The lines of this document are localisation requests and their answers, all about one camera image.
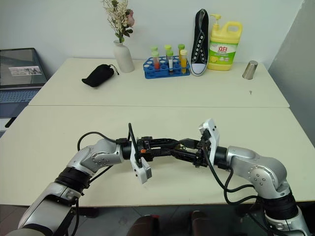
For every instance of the silver metal cup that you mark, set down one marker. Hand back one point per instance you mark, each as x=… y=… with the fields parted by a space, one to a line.
x=249 y=70

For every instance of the green-capped tube with white label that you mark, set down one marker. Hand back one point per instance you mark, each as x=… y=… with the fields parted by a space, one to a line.
x=170 y=61

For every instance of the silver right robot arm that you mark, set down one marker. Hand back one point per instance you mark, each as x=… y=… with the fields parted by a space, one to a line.
x=261 y=167

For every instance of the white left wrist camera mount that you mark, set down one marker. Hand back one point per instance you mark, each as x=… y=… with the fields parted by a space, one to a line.
x=144 y=173

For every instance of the white ceramic vase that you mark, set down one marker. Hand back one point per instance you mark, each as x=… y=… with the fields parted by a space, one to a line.
x=123 y=57

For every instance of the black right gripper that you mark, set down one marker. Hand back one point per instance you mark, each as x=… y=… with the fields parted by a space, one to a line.
x=203 y=157

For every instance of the green-capped tube with yellow liquid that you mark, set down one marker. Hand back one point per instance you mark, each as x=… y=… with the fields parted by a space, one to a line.
x=181 y=46

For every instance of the grey laptop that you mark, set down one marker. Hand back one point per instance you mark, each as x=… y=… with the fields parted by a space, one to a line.
x=17 y=73

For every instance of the yellow-capped tube with orange liquid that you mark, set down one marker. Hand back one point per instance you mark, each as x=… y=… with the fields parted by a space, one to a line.
x=183 y=61

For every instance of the blue test tube rack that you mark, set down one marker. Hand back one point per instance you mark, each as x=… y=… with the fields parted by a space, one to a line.
x=163 y=72

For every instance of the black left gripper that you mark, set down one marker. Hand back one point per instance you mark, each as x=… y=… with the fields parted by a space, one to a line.
x=145 y=147

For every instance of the yellow dish soap bottle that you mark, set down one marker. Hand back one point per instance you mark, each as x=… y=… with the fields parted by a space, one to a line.
x=222 y=51

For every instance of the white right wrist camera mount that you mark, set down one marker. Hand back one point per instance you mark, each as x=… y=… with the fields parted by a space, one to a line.
x=212 y=134

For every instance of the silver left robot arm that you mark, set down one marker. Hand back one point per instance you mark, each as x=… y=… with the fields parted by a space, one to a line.
x=103 y=155

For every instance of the black canvas sneaker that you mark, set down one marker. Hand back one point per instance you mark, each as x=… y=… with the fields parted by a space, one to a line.
x=199 y=49

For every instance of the dried flower bouquet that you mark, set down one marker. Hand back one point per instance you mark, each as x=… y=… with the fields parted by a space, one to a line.
x=119 y=18

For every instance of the green-capped tube with red liquid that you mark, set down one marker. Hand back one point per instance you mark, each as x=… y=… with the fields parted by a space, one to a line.
x=155 y=61

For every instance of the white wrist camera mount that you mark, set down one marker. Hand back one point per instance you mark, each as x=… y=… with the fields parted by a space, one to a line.
x=212 y=134
x=144 y=173

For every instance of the brass padlock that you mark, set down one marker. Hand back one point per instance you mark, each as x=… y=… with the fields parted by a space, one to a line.
x=181 y=147

